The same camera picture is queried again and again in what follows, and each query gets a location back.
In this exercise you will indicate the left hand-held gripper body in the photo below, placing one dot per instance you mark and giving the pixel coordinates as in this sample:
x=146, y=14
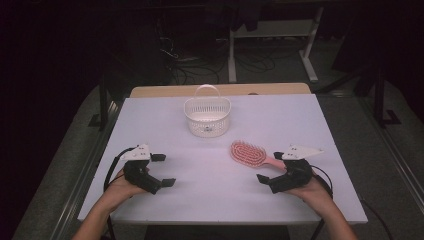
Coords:
x=141, y=178

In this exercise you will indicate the white plastic basket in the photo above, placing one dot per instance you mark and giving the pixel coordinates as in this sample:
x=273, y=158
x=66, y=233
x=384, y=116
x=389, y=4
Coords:
x=206, y=128

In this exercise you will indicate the metal floor rail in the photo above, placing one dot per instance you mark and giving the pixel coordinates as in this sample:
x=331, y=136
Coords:
x=87, y=171
x=393, y=150

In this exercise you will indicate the person's right hand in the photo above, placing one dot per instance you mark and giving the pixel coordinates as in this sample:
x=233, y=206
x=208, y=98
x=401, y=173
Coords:
x=315, y=195

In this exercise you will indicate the wooden table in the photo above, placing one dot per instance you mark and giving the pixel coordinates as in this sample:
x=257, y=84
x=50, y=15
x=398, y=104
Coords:
x=266, y=89

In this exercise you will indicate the pink hairbrush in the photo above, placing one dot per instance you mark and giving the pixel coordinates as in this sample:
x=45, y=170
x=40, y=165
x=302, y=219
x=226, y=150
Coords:
x=246, y=155

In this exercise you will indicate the black metal stand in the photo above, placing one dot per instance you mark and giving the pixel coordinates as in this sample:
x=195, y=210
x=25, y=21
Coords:
x=104, y=100
x=378, y=100

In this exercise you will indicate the white metal desk frame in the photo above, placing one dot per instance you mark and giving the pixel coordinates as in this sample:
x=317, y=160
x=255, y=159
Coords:
x=232, y=60

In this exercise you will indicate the person's left hand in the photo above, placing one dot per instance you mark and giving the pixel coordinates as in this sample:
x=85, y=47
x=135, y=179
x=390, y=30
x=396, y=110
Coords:
x=120, y=190

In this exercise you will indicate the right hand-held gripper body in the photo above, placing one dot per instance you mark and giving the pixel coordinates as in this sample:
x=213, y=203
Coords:
x=293, y=176

